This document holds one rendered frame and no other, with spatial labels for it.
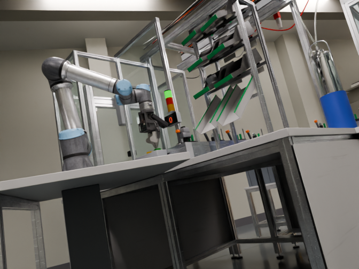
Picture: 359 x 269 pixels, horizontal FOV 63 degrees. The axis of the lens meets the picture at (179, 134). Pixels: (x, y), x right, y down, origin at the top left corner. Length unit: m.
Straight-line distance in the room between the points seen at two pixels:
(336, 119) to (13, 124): 4.08
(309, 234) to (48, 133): 4.06
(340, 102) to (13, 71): 4.35
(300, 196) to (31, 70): 4.50
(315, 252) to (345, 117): 1.12
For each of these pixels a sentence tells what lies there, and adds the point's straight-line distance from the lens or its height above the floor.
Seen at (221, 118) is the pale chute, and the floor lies 1.03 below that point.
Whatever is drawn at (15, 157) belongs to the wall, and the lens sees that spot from 4.69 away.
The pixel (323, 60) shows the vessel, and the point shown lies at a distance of 2.15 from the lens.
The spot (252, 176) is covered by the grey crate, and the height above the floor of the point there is 0.73.
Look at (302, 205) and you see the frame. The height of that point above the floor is 0.59.
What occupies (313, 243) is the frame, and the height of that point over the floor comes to 0.47.
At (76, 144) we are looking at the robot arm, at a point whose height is 1.03.
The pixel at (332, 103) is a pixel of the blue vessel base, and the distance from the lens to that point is 2.08.
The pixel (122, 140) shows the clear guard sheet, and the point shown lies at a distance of 3.11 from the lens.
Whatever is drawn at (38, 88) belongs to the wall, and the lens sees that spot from 4.94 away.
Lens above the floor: 0.72
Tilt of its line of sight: 11 degrees up
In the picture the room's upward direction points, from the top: 12 degrees counter-clockwise
